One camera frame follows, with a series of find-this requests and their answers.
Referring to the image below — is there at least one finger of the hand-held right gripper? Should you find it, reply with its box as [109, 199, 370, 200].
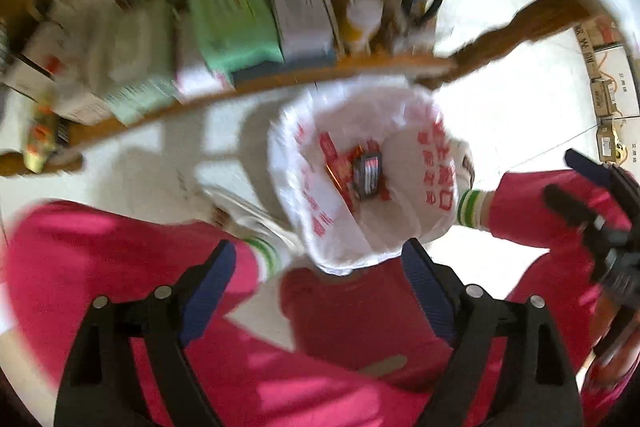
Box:
[543, 184, 632, 250]
[565, 149, 640, 228]

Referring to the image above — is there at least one black round item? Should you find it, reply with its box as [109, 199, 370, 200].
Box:
[400, 0, 446, 28]

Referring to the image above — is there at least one wooden table leg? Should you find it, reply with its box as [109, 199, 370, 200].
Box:
[415, 0, 593, 92]

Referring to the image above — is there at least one white green-striped sock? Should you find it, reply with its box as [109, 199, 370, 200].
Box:
[242, 237, 284, 284]
[455, 188, 497, 233]

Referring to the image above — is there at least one cardboard box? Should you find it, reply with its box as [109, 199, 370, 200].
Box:
[590, 77, 640, 118]
[595, 117, 640, 166]
[582, 44, 640, 81]
[572, 19, 632, 54]

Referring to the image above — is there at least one colourful snack packet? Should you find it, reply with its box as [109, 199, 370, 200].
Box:
[22, 97, 62, 172]

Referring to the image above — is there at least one white red-marked box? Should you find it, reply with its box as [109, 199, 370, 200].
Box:
[2, 19, 68, 100]

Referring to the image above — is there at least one white pink-printed packet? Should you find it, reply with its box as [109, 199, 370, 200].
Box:
[175, 14, 236, 101]

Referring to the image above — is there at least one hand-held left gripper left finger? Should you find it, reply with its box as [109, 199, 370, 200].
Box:
[54, 239, 238, 427]

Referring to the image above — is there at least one crumpled white plastic bag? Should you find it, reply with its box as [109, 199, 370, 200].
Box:
[65, 0, 177, 82]

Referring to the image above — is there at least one red snack wrapper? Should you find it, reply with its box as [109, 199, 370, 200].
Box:
[320, 133, 392, 210]

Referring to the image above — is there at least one white teal box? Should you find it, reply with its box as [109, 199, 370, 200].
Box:
[102, 74, 177, 126]

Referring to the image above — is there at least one white red-printed plastic bag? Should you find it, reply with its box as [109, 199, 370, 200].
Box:
[267, 77, 473, 276]

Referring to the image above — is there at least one white shoe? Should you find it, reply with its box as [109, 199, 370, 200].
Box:
[450, 139, 476, 198]
[197, 184, 306, 258]

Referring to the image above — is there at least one wooden slatted table shelf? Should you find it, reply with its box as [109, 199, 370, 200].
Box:
[0, 0, 461, 178]

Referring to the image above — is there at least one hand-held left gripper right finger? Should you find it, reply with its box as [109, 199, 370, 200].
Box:
[401, 238, 585, 427]

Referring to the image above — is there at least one white plastic bottle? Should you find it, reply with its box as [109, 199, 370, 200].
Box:
[345, 0, 386, 48]

